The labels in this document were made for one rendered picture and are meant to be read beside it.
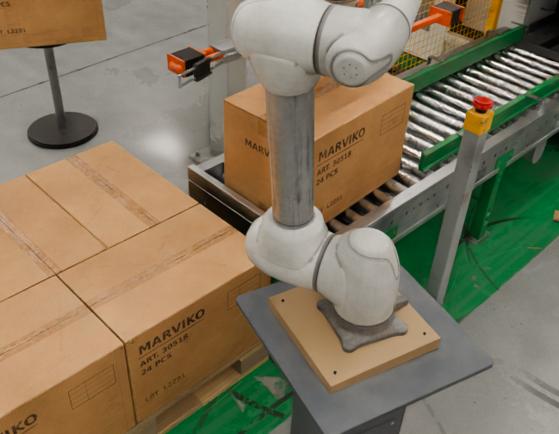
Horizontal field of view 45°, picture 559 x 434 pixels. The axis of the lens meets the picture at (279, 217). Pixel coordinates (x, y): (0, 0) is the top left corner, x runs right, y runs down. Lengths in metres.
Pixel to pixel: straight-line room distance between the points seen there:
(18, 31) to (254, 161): 1.71
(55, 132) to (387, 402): 2.92
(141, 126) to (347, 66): 3.03
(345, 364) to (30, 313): 1.01
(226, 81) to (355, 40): 2.30
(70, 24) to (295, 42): 2.52
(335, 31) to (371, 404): 0.87
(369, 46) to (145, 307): 1.23
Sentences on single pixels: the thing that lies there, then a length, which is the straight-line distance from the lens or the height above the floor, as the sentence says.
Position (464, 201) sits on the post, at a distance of 2.50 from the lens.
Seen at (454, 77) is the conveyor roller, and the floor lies 0.52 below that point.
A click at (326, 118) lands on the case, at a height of 0.95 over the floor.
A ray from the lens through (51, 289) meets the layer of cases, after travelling 2.26.
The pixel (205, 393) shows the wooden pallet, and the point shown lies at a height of 0.02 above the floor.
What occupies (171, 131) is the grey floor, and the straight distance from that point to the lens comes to 4.07.
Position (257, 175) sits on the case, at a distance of 2.38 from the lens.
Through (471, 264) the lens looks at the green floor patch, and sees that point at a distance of 3.26.
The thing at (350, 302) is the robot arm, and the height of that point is 0.91.
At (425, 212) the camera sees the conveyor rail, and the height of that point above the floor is 0.46.
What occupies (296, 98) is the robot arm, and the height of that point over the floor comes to 1.43.
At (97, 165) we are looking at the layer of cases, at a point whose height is 0.54.
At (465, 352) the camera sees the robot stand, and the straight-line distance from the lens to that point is 1.81.
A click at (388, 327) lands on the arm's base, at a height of 0.81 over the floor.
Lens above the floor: 2.05
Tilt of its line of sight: 38 degrees down
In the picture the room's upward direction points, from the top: 3 degrees clockwise
